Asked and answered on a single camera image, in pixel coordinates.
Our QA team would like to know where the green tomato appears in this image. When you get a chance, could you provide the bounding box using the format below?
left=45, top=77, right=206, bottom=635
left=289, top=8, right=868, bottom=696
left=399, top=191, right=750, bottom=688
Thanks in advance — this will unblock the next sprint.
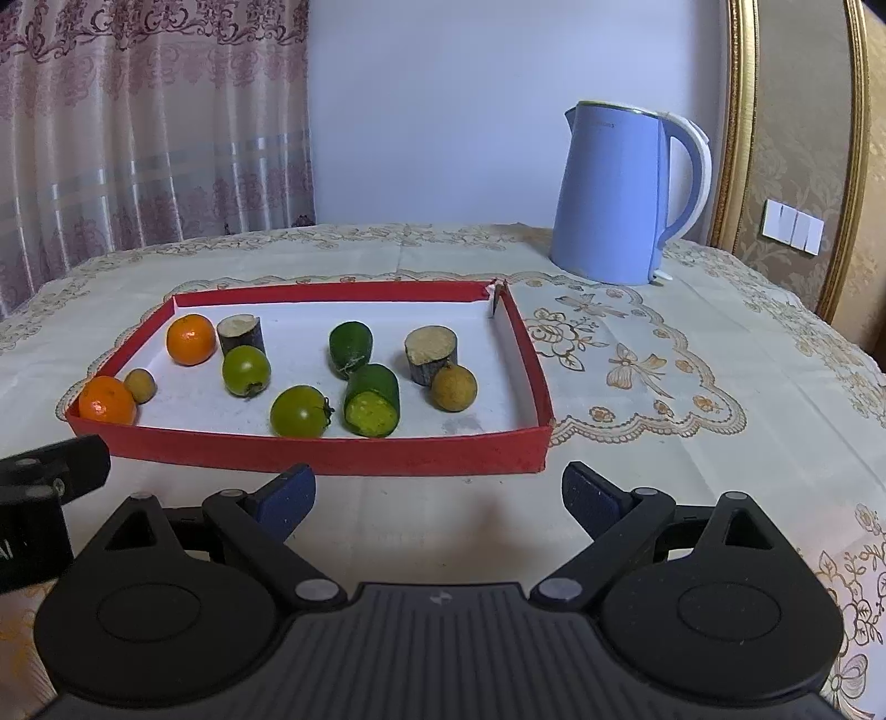
left=269, top=385, right=334, bottom=439
left=221, top=344, right=272, bottom=398

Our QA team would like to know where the cucumber slice pale face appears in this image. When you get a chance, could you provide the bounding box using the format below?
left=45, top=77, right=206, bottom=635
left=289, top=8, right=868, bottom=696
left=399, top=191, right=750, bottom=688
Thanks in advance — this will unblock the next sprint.
left=404, top=325, right=461, bottom=387

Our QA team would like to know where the gold wall moulding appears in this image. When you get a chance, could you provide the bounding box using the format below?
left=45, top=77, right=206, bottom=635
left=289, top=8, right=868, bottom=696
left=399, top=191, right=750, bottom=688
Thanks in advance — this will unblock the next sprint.
left=709, top=0, right=760, bottom=254
left=818, top=0, right=871, bottom=325

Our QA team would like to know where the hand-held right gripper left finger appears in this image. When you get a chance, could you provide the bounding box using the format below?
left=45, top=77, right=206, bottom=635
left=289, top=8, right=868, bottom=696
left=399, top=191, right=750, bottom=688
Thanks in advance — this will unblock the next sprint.
left=102, top=461, right=351, bottom=611

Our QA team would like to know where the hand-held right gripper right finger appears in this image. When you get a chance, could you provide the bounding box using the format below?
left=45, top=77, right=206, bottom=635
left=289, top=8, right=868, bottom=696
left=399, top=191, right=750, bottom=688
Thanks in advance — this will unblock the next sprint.
left=529, top=461, right=781, bottom=611

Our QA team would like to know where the red cardboard tray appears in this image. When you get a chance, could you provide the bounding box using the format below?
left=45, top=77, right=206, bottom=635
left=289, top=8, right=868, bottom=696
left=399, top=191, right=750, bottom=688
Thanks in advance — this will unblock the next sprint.
left=65, top=279, right=553, bottom=476

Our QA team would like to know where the white wall switch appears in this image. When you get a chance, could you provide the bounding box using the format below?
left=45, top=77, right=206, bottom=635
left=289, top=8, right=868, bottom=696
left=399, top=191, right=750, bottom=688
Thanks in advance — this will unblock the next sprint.
left=761, top=198, right=825, bottom=254

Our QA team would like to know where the orange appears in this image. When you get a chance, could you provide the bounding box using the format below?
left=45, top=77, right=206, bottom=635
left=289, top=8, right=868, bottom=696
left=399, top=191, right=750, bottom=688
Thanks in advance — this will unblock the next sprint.
left=166, top=313, right=218, bottom=367
left=78, top=375, right=138, bottom=425

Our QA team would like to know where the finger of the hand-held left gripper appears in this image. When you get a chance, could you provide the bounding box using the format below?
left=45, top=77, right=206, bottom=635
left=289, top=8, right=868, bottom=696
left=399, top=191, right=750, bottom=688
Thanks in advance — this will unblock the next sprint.
left=0, top=434, right=112, bottom=503

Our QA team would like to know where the cucumber chunk with notch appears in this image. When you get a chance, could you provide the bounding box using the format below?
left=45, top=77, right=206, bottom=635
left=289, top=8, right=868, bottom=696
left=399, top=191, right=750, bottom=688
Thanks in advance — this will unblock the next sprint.
left=217, top=313, right=266, bottom=359

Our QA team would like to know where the blue electric kettle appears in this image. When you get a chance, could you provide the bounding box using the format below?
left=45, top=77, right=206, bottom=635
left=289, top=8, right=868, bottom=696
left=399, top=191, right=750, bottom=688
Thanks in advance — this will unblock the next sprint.
left=549, top=100, right=714, bottom=287

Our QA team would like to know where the green cucumber piece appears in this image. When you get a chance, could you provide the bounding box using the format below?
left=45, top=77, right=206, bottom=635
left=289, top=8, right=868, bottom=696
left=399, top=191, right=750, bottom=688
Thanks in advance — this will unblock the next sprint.
left=327, top=320, right=375, bottom=381
left=344, top=363, right=401, bottom=439

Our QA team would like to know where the beige embroidered tablecloth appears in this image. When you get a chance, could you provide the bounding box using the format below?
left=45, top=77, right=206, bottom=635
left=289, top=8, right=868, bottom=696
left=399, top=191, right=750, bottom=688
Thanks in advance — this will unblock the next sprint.
left=0, top=222, right=886, bottom=720

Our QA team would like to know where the pink patterned curtain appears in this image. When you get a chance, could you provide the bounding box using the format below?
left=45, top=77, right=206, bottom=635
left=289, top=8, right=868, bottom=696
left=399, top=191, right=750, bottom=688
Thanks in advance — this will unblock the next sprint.
left=0, top=0, right=318, bottom=320

